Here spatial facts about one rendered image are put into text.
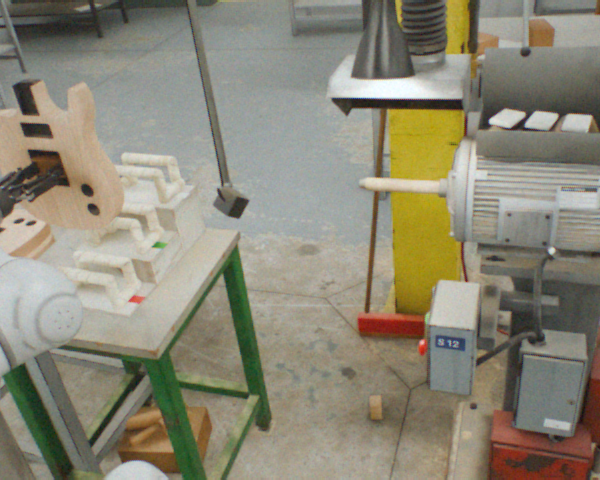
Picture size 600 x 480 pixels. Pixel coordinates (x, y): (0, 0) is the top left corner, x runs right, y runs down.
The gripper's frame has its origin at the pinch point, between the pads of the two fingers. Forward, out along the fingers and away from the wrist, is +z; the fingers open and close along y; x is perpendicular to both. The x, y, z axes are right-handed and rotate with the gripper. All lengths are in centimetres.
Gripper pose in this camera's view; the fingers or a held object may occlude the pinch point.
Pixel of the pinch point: (48, 168)
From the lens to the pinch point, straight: 174.4
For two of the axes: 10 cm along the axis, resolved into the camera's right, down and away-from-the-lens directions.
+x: -1.1, -8.4, -5.4
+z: 3.6, -5.4, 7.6
